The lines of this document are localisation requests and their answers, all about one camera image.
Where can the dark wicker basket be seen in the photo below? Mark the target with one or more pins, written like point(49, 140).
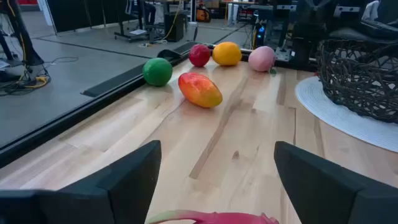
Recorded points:
point(342, 96)

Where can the computer with blue light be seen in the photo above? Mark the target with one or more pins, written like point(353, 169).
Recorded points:
point(259, 35)

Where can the black computer tower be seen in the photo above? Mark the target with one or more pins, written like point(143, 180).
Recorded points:
point(174, 26)

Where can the white round woven placemat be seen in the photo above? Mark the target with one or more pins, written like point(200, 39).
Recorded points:
point(342, 121)

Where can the black table edge rail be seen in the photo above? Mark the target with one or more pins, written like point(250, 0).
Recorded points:
point(46, 133)

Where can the pink peach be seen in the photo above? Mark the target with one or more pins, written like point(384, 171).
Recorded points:
point(261, 59)

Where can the green lime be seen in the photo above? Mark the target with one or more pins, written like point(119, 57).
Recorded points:
point(157, 71)

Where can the orange bag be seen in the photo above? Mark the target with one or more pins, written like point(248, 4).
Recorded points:
point(203, 15)

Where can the black partition panels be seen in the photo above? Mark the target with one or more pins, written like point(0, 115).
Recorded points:
point(81, 14)

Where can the black tripod stand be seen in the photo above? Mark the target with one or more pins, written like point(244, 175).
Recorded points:
point(21, 34)

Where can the dark red apple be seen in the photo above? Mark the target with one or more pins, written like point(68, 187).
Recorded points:
point(199, 55)

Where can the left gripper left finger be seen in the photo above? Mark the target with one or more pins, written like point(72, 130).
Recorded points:
point(93, 202)

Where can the red yellow mango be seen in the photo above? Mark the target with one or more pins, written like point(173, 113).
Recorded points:
point(200, 90)

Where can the orange fruit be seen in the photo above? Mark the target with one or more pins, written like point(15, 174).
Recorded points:
point(227, 53)

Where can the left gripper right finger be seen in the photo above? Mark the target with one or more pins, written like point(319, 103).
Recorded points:
point(335, 199)

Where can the rolling equipment cart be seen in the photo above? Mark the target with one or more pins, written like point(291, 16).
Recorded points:
point(136, 31)

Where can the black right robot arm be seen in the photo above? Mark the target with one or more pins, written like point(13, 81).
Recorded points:
point(306, 28)

